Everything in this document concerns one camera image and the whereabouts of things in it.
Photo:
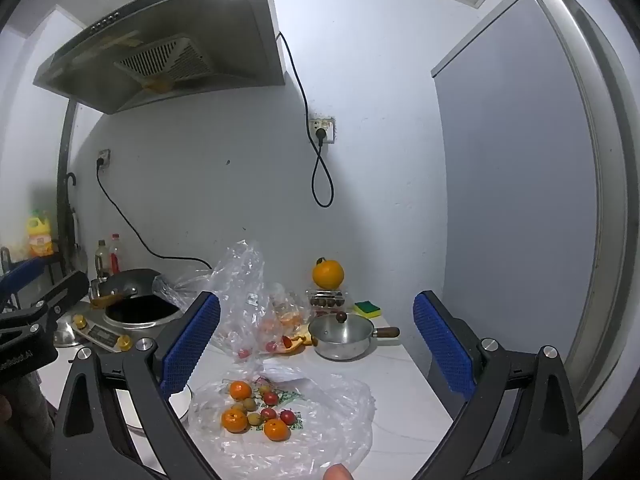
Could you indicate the yellow longan fruit one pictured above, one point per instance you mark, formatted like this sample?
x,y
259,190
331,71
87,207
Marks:
x,y
254,419

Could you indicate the dark sauce bottle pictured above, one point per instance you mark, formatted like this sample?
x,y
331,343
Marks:
x,y
102,261

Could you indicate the steel pot lid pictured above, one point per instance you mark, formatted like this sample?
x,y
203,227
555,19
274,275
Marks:
x,y
64,335

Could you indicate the white round plate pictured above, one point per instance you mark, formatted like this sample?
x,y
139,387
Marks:
x,y
180,403

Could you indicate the steel range hood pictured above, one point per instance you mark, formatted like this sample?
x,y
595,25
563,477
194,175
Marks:
x,y
154,50

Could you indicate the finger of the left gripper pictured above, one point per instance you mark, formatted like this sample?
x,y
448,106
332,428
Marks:
x,y
20,276
59,299

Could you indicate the steel induction cooker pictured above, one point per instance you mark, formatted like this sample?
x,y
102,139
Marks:
x,y
118,326

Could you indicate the mandarin orange one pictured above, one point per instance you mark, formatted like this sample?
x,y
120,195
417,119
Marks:
x,y
234,421

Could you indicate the red cherry tomato three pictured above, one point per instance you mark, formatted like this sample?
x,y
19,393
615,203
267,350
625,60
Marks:
x,y
270,398

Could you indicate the red cherry tomato two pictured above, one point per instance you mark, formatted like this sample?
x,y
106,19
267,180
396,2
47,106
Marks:
x,y
267,414

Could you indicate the clear crumpled plastic bag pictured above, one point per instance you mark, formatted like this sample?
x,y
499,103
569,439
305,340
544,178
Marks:
x,y
252,311

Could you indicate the white wall socket left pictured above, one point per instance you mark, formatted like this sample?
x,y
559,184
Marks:
x,y
103,158

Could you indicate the mandarin orange three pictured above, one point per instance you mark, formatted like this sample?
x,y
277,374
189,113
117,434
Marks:
x,y
240,391

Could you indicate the orange peel pile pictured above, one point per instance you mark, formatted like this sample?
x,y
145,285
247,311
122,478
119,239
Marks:
x,y
297,342

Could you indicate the white wall socket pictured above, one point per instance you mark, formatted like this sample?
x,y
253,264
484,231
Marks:
x,y
322,129
103,158

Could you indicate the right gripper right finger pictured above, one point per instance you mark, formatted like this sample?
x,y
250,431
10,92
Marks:
x,y
456,351

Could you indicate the black wok wooden handle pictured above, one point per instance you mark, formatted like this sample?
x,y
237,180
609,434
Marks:
x,y
127,284

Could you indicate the white wall socket right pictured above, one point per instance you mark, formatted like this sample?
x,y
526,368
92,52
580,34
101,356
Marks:
x,y
322,129

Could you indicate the red cherry tomato one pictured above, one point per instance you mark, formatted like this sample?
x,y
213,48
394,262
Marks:
x,y
288,417

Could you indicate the yellow green sponge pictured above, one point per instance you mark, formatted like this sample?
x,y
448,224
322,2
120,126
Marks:
x,y
367,310

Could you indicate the yellow longan fruit two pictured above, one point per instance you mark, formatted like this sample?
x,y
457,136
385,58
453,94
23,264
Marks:
x,y
249,405

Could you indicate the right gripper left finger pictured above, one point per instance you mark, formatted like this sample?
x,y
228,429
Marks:
x,y
155,371

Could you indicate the red cap bottle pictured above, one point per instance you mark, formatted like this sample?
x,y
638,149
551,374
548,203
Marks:
x,y
116,254

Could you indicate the small steel lidded pot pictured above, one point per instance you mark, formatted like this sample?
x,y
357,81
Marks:
x,y
345,337

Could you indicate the flat printed plastic bag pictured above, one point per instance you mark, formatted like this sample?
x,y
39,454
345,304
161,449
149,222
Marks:
x,y
333,418

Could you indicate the large orange on box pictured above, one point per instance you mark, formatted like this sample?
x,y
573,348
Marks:
x,y
328,274

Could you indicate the person thumb tip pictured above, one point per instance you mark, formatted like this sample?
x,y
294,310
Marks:
x,y
337,472

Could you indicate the grey refrigerator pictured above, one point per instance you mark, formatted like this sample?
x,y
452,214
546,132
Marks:
x,y
538,123

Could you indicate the clear box of chestnuts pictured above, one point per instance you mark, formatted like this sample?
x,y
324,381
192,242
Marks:
x,y
326,299

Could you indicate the mandarin orange two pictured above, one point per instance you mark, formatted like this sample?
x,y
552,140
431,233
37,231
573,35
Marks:
x,y
276,430

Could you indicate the yellow oil jug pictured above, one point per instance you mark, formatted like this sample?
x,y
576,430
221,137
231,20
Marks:
x,y
39,234

